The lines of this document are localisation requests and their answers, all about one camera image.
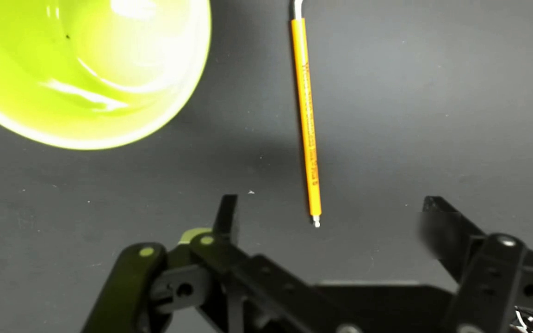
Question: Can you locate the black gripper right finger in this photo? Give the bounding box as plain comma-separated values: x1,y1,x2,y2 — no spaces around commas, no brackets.
418,197,486,285

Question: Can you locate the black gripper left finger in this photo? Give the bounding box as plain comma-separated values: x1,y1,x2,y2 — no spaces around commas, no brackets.
212,195,238,243

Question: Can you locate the orange hex key tool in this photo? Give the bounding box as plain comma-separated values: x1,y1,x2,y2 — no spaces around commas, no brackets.
290,0,321,228

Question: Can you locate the yellow-green plastic mug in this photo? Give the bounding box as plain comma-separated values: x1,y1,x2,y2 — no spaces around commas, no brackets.
0,0,212,150

